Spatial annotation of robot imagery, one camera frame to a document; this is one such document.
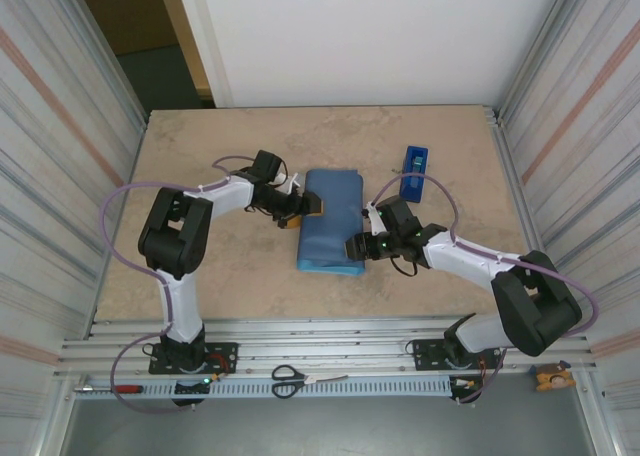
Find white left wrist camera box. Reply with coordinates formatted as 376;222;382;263
272;172;306;197

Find brown wooden door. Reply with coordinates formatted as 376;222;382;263
71;0;180;57

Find tan wooden door frame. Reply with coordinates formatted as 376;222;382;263
153;0;217;100

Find red-handled screwdriver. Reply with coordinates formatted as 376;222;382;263
74;384;145;395

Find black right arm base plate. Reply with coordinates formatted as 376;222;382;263
412;338;504;372

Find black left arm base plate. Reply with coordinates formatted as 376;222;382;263
148;342;239;376

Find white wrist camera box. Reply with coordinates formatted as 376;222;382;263
272;172;306;197
362;200;387;237

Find black-handled scissors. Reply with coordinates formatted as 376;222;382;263
271;364;350;400

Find blue wrapping paper sheet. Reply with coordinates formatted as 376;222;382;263
295;168;369;277

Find black electronics module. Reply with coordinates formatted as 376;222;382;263
171;373;224;408
448;374;486;405

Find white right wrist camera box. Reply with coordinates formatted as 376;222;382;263
362;200;387;237

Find blue tape dispenser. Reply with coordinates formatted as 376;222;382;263
398;145;430;205

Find aluminium rail frame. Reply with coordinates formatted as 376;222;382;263
58;317;599;377

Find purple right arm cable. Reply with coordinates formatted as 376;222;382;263
369;173;600;406

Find slotted pale cable duct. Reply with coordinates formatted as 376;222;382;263
74;375;454;400

